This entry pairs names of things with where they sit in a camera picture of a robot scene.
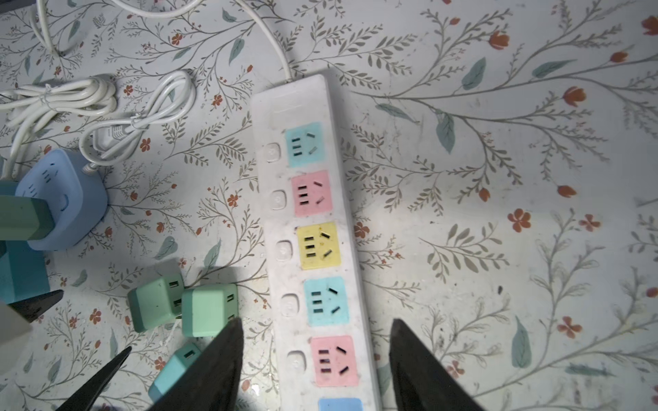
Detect teal power strip with USB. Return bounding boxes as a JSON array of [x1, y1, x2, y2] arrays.
[[1, 180, 51, 304]]

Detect teal plug cube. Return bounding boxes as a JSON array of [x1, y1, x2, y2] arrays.
[[148, 342, 202, 402]]

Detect white long power strip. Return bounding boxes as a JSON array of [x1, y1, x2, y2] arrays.
[[252, 75, 381, 410]]

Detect floral patterned table mat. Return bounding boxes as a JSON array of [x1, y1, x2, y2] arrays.
[[1, 1, 657, 410]]

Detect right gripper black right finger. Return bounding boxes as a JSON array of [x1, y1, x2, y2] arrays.
[[389, 319, 483, 411]]

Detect blue square socket cube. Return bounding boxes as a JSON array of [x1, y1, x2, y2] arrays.
[[15, 149, 108, 251]]

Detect white coiled power cable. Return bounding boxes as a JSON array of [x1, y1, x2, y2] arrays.
[[0, 0, 294, 181]]

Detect green plug cube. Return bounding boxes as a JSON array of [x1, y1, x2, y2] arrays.
[[0, 195, 55, 241], [128, 273, 185, 333], [182, 284, 239, 337]]

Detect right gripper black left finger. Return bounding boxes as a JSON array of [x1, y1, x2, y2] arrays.
[[151, 319, 243, 411]]

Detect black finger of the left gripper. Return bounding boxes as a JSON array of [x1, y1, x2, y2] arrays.
[[9, 289, 64, 323], [58, 346, 132, 411]]

